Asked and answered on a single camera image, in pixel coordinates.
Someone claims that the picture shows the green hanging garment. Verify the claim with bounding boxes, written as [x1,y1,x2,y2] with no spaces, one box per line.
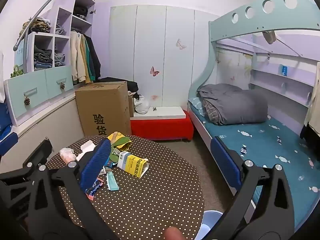
[84,34,95,83]

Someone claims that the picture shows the person's right hand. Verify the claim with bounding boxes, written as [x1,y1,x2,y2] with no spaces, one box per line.
[165,226,186,240]

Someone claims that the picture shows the white wardrobe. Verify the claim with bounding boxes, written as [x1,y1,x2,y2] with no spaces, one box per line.
[109,4,221,110]

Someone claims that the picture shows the grey quilt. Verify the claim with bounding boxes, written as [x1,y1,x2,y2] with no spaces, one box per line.
[197,83,269,126]

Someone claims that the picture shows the curved metal rail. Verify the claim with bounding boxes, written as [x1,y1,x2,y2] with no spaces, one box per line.
[14,0,99,52]

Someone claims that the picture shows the pink wrapper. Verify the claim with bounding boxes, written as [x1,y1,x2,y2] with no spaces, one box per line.
[59,148,77,166]

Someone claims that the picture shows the olive folded clothes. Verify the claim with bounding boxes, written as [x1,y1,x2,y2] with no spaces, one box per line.
[22,17,52,34]

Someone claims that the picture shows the red bench with white top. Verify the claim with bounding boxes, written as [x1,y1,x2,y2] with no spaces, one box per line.
[130,106,195,142]

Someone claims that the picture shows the black hanging cloth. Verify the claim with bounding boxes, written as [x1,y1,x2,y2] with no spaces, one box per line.
[300,122,320,141]

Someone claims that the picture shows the large cardboard box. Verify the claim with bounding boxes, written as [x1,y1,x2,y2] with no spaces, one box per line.
[75,81,132,137]

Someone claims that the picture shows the blue plaid pillow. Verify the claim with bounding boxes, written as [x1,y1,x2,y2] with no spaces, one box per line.
[188,97,208,117]

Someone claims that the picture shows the pale blue waste bin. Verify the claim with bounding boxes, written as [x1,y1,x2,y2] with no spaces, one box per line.
[195,210,223,240]

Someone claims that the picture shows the white shelf cabinet with drawers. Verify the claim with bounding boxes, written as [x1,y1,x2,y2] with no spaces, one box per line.
[14,0,97,74]

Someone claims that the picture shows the white low cabinet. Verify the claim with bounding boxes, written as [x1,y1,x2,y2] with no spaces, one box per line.
[0,90,85,167]

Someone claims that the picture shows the green packet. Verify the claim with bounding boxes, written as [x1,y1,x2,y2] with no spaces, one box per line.
[112,136,131,149]

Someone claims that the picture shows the teal wrapper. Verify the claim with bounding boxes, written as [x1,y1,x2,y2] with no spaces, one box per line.
[106,171,121,192]

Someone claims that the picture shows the white tissue paper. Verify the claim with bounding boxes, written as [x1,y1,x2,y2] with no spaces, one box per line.
[79,140,98,155]

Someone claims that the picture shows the yellow packet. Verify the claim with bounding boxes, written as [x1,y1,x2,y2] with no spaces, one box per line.
[107,132,132,150]

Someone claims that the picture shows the black hanging coat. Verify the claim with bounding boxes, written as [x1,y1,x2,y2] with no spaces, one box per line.
[86,35,102,82]

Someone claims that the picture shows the yellow white medicine box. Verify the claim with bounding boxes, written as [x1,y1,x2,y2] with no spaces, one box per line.
[117,151,150,179]

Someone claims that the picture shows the white plastic bag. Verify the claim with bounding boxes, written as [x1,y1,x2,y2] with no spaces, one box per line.
[133,95,151,115]

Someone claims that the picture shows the light blue bunk bed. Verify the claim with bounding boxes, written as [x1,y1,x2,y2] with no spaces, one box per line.
[187,0,320,235]

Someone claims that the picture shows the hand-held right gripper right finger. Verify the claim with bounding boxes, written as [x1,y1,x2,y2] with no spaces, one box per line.
[205,136,296,240]

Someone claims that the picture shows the blue storage bag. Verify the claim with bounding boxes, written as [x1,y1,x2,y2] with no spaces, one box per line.
[0,102,13,140]

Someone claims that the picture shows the brown polka dot round table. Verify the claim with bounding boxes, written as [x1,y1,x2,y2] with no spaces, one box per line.
[46,135,206,240]

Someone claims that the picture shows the blue orange small wrappers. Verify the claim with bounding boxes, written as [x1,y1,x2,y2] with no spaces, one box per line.
[85,177,104,201]

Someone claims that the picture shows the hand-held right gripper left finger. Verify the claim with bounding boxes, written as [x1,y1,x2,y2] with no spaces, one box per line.
[25,139,118,240]

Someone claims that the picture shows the black bag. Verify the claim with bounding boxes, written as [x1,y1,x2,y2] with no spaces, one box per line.
[99,77,139,93]

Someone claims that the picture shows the bed with teal sheet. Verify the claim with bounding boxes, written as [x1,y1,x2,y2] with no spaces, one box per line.
[200,115,320,228]

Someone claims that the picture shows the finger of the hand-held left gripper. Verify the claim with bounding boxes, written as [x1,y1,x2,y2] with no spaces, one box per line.
[0,132,19,160]
[0,139,53,215]

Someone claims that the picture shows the brown hanging hat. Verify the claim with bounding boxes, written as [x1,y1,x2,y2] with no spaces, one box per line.
[262,30,277,44]

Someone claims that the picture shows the light blue drawer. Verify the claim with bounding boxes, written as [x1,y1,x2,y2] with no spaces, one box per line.
[5,73,50,120]
[45,65,74,100]

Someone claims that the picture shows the stack of dark folded clothes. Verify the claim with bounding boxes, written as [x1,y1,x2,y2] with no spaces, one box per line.
[34,45,53,71]

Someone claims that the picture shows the cream hanging cloth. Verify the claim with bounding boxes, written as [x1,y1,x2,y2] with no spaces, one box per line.
[303,61,320,131]

